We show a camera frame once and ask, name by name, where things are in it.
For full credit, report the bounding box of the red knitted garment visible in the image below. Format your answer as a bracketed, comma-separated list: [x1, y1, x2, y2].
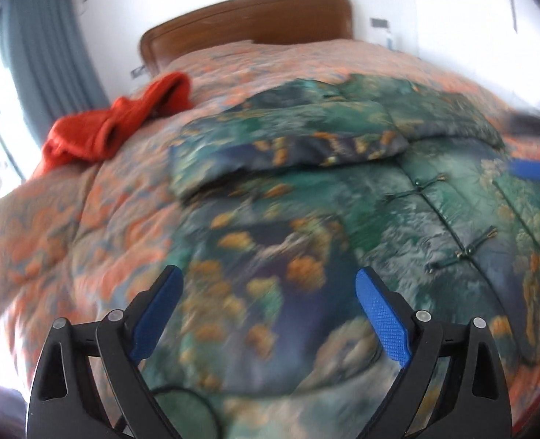
[33, 71, 192, 177]

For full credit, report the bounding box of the orange floral bed quilt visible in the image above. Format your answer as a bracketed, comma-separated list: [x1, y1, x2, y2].
[0, 40, 540, 426]

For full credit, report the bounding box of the blue-grey curtain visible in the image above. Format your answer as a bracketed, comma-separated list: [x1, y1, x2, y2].
[0, 0, 109, 146]

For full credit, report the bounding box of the green patterned silk jacket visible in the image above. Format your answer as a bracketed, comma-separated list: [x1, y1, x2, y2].
[144, 75, 540, 438]

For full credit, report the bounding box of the brown wooden headboard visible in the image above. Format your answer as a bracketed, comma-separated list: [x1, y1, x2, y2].
[139, 0, 354, 76]

